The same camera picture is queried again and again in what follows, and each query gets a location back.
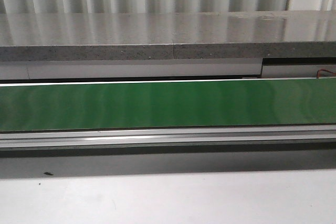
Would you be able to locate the white back panel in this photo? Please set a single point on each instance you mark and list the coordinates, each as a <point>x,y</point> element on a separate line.
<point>178,68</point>

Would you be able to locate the green conveyor belt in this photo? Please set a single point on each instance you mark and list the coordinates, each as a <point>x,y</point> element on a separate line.
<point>147,105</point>

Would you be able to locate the aluminium conveyor front rail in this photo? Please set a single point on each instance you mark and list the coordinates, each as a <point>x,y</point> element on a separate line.
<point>172,136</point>

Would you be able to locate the white conveyor back rail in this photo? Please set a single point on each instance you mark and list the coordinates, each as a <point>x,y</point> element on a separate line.
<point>153,81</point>

